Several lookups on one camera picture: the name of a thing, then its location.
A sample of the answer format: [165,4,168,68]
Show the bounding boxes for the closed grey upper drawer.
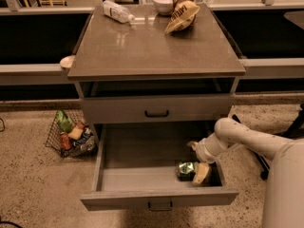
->
[80,95,233,124]

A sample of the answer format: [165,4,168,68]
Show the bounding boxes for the grey drawer cabinet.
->
[67,3,247,137]

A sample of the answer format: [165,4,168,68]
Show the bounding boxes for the green snack bag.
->
[55,110,73,133]

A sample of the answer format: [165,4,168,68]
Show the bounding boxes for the red soda can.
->
[59,132,72,150]

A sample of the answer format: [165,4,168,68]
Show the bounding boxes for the black wire basket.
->
[46,109,98,158]

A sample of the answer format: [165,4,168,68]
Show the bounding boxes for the blue snack bag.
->
[73,127,95,155]

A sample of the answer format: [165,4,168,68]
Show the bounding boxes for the yellow sponge item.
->
[67,126,83,140]

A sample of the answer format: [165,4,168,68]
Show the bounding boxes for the white ceramic bowl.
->
[152,0,173,15]

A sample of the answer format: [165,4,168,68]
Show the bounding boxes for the open grey bottom drawer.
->
[81,121,238,211]

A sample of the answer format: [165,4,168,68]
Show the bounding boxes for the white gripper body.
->
[196,133,226,163]

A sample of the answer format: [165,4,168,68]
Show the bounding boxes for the green soda can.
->
[176,161,198,181]

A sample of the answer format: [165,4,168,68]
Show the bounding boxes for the yellow chip bag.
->
[164,1,200,34]

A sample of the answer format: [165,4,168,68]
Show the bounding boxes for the clear plastic water bottle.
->
[103,1,135,24]

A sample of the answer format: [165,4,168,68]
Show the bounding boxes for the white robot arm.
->
[188,118,304,228]

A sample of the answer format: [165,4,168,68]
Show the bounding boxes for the round beige disc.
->
[60,55,75,68]

